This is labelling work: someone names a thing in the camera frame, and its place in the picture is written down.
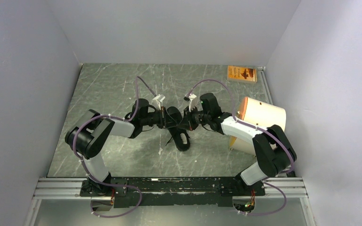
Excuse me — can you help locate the white cylindrical lampshade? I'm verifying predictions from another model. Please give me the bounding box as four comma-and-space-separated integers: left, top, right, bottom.
229, 97, 287, 156

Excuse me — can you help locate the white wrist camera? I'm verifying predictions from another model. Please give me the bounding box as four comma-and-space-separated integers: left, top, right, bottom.
184, 93, 198, 112
151, 94, 165, 110

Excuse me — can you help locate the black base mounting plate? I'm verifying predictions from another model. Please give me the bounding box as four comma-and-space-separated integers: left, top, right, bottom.
80, 177, 265, 208

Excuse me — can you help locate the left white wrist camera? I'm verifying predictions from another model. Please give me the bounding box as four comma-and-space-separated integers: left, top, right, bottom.
151, 94, 165, 110

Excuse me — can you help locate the orange book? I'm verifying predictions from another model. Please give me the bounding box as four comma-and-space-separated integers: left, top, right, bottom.
227, 65, 257, 84

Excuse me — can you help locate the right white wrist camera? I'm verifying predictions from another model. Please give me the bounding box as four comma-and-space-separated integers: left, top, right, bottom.
184, 93, 198, 112

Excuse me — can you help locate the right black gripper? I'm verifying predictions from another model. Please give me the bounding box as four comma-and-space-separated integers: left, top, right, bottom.
177, 105, 210, 131

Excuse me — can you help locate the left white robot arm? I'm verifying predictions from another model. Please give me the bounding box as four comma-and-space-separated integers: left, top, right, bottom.
65, 98, 190, 196

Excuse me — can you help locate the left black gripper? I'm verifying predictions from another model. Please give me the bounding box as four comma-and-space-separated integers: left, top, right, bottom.
141, 106, 178, 129

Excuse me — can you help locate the black canvas shoe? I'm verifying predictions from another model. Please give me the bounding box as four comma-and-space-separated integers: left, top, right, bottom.
168, 112, 190, 152

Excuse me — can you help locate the aluminium frame rail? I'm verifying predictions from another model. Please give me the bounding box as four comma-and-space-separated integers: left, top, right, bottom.
33, 178, 308, 200

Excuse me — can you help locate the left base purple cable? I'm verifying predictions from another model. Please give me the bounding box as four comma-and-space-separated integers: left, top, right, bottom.
89, 184, 143, 218

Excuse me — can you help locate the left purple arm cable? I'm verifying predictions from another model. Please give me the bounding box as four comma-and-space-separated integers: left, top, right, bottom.
72, 76, 158, 188

